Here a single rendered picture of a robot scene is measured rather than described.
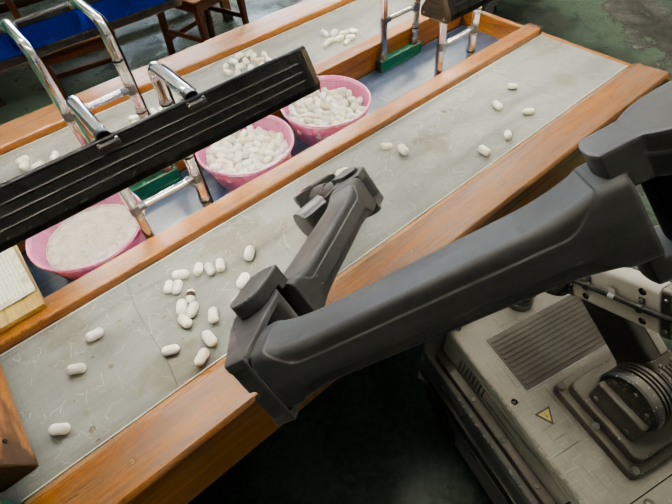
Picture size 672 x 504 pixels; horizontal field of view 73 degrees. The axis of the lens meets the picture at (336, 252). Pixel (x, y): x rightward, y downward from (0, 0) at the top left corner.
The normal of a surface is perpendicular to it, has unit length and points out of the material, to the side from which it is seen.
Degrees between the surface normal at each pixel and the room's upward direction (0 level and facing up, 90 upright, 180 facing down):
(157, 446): 0
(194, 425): 0
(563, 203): 49
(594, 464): 1
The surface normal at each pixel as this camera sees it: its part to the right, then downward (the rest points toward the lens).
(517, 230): -0.58, -0.74
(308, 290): 0.78, -0.38
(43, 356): -0.07, -0.63
